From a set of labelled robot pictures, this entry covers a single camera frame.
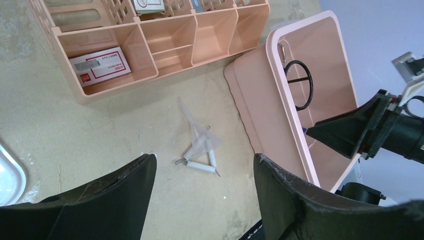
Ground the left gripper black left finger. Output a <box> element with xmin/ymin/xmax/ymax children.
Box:
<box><xmin>0</xmin><ymin>154</ymin><xmax>157</xmax><ymax>240</ymax></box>

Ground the clay pipe triangle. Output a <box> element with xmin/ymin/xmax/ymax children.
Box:
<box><xmin>171</xmin><ymin>143</ymin><xmax>221</xmax><ymax>177</ymax></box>

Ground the clear plastic funnel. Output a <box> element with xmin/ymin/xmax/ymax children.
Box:
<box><xmin>177</xmin><ymin>97</ymin><xmax>224</xmax><ymax>160</ymax></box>

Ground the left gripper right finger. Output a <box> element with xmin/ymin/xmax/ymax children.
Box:
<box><xmin>253</xmin><ymin>153</ymin><xmax>424</xmax><ymax>240</ymax></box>

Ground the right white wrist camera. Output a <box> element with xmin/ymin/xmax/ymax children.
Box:
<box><xmin>391</xmin><ymin>51</ymin><xmax>424</xmax><ymax>106</ymax></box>

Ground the pink plastic bin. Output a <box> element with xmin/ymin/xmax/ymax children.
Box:
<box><xmin>224</xmin><ymin>10</ymin><xmax>358</xmax><ymax>192</ymax></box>

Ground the orange plastic file organizer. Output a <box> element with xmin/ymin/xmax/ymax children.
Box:
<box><xmin>28</xmin><ymin>0</ymin><xmax>270</xmax><ymax>105</ymax></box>

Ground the white box with red label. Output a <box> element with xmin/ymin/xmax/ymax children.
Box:
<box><xmin>132</xmin><ymin>0</ymin><xmax>165</xmax><ymax>15</ymax></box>

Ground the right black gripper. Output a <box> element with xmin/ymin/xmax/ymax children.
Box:
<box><xmin>305</xmin><ymin>89</ymin><xmax>424</xmax><ymax>164</ymax></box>

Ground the white plastic bin lid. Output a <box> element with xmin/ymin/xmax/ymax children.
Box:
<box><xmin>0</xmin><ymin>144</ymin><xmax>27</xmax><ymax>207</ymax></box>

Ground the black wire ring stand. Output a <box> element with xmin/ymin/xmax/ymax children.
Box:
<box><xmin>283</xmin><ymin>59</ymin><xmax>315</xmax><ymax>112</ymax></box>

